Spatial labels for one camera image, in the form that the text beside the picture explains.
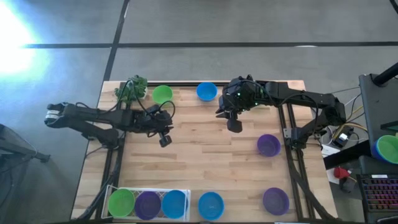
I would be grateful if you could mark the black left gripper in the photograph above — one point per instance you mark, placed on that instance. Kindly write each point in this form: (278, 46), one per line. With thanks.
(155, 121)

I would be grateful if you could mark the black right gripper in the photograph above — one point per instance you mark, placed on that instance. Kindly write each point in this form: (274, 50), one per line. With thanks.
(239, 96)

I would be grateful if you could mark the green plastic mini bowl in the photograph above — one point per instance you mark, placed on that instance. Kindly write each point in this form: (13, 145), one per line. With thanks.
(121, 203)
(388, 148)
(162, 95)

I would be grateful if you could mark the blue plastic mini bowl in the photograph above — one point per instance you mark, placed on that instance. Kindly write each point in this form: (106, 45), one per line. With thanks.
(174, 204)
(206, 91)
(373, 151)
(211, 206)

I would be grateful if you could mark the purple plastic mini bowl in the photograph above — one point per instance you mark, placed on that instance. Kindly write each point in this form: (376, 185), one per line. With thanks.
(268, 145)
(275, 201)
(147, 205)

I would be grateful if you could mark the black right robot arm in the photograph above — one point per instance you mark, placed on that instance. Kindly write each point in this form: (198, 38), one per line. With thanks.
(311, 99)

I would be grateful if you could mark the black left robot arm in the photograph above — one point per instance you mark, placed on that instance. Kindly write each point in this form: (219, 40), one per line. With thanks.
(93, 115)

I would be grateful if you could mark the green plant in white pot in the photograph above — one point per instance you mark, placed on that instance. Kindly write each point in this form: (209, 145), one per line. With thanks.
(132, 88)

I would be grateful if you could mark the white paper sheet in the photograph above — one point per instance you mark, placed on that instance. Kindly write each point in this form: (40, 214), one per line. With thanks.
(329, 151)

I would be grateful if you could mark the black power adapter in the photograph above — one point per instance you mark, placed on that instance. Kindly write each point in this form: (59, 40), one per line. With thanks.
(342, 139)

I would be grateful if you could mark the black desk beam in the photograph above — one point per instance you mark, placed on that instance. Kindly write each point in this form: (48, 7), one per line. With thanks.
(345, 154)

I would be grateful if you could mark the small red object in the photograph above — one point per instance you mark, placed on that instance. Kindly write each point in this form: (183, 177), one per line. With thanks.
(340, 172)

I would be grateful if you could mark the dark grey floor stand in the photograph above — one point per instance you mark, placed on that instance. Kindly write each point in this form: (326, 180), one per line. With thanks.
(18, 146)

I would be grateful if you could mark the dark grey desk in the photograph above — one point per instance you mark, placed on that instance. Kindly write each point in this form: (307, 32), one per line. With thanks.
(377, 105)

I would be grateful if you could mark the black backlit keyboard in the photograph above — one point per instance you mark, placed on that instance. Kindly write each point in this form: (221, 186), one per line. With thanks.
(379, 194)

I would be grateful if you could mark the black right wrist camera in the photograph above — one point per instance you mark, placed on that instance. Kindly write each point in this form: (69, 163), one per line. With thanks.
(234, 125)

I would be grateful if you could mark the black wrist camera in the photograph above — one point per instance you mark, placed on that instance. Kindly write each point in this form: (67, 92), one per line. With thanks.
(165, 141)
(234, 125)

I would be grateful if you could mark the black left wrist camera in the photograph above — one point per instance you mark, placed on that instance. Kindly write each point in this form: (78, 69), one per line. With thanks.
(165, 141)

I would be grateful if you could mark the grey metal bracket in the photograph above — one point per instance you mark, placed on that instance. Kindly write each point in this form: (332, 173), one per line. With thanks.
(287, 133)

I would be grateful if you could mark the black diagonal frame brace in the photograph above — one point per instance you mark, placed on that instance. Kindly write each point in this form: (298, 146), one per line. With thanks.
(93, 202)
(311, 199)

